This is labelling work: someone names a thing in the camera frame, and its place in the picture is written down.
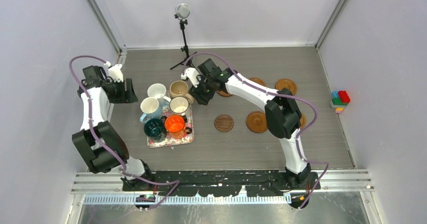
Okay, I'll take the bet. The light blue white mug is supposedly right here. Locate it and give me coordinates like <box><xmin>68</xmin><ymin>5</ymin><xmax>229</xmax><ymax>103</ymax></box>
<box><xmin>139</xmin><ymin>97</ymin><xmax>163</xmax><ymax>123</ymax></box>

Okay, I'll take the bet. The orange-brown wooden coaster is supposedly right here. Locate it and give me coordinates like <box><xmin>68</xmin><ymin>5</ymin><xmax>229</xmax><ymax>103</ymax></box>
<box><xmin>275</xmin><ymin>79</ymin><xmax>298</xmax><ymax>95</ymax></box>

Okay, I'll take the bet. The small orange-brown coaster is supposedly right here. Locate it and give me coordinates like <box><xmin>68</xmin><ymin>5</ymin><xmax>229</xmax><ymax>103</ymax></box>
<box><xmin>300</xmin><ymin>113</ymin><xmax>307</xmax><ymax>129</ymax></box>

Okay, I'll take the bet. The aluminium frame rail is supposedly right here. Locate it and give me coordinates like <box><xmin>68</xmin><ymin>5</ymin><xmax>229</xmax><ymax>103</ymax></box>
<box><xmin>72</xmin><ymin>169</ymin><xmax>374</xmax><ymax>207</ymax></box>

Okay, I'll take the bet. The beige mug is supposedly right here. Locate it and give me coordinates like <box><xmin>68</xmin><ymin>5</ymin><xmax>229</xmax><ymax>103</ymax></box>
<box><xmin>169</xmin><ymin>81</ymin><xmax>194</xmax><ymax>104</ymax></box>

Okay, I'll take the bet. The dark walnut small coaster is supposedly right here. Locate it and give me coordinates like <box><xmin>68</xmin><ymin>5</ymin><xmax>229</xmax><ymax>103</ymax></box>
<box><xmin>214</xmin><ymin>114</ymin><xmax>234</xmax><ymax>132</ymax></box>

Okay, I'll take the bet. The matte brown wooden coaster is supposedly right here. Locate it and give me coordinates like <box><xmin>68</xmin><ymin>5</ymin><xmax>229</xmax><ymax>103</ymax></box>
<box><xmin>246</xmin><ymin>111</ymin><xmax>268</xmax><ymax>133</ymax></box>

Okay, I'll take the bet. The dark green mug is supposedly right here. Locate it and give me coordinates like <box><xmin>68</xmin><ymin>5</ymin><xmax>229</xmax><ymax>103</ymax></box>
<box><xmin>144</xmin><ymin>118</ymin><xmax>167</xmax><ymax>142</ymax></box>

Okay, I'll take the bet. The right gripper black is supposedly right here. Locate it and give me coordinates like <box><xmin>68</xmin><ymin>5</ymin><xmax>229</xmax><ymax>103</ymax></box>
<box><xmin>189</xmin><ymin>74</ymin><xmax>216</xmax><ymax>106</ymax></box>

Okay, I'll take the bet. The orange mug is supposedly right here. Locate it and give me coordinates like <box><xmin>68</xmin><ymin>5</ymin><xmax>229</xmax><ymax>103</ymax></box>
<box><xmin>161</xmin><ymin>114</ymin><xmax>193</xmax><ymax>139</ymax></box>

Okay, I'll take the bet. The microphone on black tripod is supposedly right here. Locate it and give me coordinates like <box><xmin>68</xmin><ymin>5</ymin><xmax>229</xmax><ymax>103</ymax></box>
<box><xmin>170</xmin><ymin>3</ymin><xmax>194</xmax><ymax>70</ymax></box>

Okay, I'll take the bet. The cream brown-rim mug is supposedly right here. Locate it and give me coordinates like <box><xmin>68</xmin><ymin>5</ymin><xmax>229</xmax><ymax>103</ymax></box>
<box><xmin>169</xmin><ymin>96</ymin><xmax>190</xmax><ymax>116</ymax></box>

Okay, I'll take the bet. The floral serving tray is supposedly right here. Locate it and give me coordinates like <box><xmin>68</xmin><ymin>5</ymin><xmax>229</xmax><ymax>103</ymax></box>
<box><xmin>147</xmin><ymin>106</ymin><xmax>194</xmax><ymax>148</ymax></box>

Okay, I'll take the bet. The light brown wooden coaster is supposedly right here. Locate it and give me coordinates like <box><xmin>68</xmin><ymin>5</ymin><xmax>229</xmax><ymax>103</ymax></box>
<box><xmin>249</xmin><ymin>77</ymin><xmax>266</xmax><ymax>87</ymax></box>

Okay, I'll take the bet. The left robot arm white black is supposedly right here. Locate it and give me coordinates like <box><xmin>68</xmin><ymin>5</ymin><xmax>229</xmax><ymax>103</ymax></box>
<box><xmin>72</xmin><ymin>65</ymin><xmax>155</xmax><ymax>191</ymax></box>

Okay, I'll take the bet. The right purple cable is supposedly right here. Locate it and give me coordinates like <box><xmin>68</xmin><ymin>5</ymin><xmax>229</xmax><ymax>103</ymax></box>
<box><xmin>182</xmin><ymin>52</ymin><xmax>330</xmax><ymax>211</ymax></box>

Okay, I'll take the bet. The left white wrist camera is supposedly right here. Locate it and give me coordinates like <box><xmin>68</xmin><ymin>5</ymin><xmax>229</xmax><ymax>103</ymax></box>
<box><xmin>104</xmin><ymin>61</ymin><xmax>124</xmax><ymax>82</ymax></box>

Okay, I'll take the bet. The glossy brown wooden coaster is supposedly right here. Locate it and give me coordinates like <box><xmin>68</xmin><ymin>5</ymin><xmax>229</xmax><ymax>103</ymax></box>
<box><xmin>217</xmin><ymin>91</ymin><xmax>232</xmax><ymax>97</ymax></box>

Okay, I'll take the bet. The colourful toy brick stack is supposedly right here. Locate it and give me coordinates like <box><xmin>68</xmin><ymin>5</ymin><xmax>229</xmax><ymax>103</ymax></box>
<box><xmin>330</xmin><ymin>91</ymin><xmax>350</xmax><ymax>114</ymax></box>

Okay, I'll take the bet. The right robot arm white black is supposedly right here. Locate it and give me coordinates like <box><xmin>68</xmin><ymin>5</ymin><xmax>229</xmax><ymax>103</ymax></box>
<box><xmin>181</xmin><ymin>59</ymin><xmax>311</xmax><ymax>189</ymax></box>

